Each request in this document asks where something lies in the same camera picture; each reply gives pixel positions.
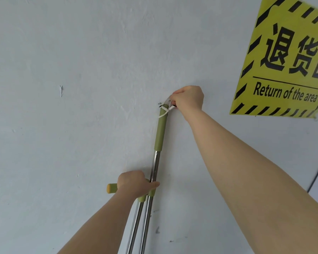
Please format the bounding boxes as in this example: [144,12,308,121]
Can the person's right hand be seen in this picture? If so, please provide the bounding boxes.
[169,86,204,114]

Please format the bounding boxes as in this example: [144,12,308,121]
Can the person's right forearm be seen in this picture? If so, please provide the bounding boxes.
[181,108,318,254]

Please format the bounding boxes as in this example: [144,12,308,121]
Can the person's left forearm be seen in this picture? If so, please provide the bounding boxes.
[58,190,140,254]

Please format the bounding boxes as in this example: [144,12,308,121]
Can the green-handled steel mop pole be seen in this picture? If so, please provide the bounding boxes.
[107,97,176,254]

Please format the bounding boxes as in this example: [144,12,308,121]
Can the yellow black-striped warning sign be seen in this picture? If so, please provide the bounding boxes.
[229,0,318,119]

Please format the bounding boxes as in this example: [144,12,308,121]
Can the person's left hand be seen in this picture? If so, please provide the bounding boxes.
[117,170,160,200]

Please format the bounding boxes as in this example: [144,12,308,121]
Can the white loop string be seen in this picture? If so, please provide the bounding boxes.
[158,105,176,119]

